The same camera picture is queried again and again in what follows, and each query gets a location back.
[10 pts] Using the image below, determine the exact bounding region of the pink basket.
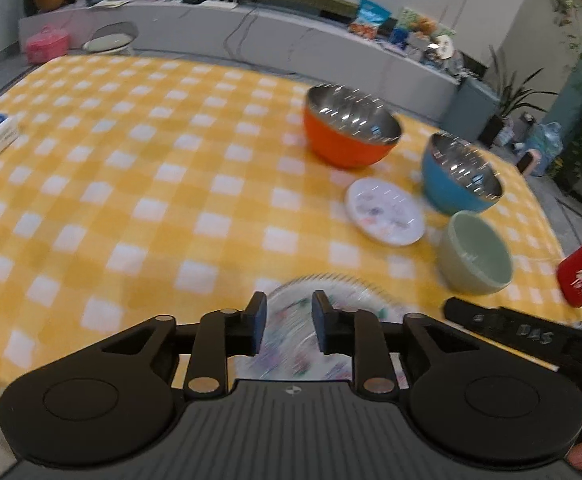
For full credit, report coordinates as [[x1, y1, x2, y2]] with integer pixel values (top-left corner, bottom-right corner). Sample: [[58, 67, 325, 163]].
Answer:
[[25, 26, 70, 65]]

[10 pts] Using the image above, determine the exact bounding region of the hanging ivy vine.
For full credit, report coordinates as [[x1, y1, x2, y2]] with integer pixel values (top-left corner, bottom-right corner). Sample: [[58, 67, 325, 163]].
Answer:
[[543, 0, 582, 68]]

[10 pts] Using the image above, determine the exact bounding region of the small white floral plate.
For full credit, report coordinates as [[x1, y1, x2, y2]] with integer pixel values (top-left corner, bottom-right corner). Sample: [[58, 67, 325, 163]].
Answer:
[[345, 177, 426, 247]]

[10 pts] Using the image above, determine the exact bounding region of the small pink heater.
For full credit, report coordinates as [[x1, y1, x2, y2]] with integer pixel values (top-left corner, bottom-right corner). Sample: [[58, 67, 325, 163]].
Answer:
[[517, 150, 542, 177]]

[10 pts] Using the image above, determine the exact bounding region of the blue snack bag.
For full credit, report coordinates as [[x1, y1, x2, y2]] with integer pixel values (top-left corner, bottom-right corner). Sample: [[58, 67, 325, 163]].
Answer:
[[349, 0, 392, 40]]

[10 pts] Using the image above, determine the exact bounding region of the orange steel bowl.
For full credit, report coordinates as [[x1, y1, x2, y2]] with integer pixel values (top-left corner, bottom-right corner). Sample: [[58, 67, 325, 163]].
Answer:
[[302, 83, 402, 169]]

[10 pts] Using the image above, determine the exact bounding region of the green picture book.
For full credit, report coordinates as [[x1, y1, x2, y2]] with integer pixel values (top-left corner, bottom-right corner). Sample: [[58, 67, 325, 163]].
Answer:
[[396, 6, 422, 32]]

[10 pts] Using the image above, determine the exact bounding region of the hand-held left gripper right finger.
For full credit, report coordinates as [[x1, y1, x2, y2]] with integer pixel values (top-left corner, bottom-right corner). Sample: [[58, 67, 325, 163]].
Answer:
[[312, 290, 502, 396]]

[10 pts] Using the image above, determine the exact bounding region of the large floral glass plate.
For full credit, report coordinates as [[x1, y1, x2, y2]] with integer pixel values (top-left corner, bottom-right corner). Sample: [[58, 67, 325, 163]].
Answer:
[[231, 272, 414, 386]]

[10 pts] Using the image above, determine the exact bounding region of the yellow checkered tablecloth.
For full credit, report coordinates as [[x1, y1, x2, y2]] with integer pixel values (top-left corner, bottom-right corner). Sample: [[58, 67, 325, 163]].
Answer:
[[0, 52, 582, 406]]

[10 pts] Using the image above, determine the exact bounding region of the pale green ceramic bowl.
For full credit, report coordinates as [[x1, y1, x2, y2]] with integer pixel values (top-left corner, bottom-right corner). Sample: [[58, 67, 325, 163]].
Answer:
[[438, 210, 514, 296]]

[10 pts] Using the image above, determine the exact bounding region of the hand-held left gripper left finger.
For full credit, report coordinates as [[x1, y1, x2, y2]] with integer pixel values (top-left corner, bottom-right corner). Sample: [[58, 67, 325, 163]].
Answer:
[[73, 291, 268, 401]]

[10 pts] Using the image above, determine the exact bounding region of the blue steel bowl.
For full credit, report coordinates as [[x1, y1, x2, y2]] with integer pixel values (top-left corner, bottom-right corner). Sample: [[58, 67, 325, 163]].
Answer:
[[422, 131, 504, 216]]

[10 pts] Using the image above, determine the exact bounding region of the large water bottle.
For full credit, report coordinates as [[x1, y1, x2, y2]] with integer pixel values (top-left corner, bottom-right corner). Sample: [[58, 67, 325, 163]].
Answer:
[[523, 121, 564, 177]]

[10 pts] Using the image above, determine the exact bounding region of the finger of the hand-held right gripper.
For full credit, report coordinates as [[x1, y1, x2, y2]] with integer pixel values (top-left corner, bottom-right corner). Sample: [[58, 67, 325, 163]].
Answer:
[[445, 296, 476, 331]]

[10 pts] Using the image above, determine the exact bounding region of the marble television console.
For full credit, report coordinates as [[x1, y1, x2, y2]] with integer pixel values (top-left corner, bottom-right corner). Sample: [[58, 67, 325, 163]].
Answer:
[[18, 0, 472, 128]]

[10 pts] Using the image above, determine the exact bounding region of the potted long-leaf plant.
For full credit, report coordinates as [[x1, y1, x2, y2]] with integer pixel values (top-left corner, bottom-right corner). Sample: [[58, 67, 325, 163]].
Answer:
[[478, 47, 558, 147]]

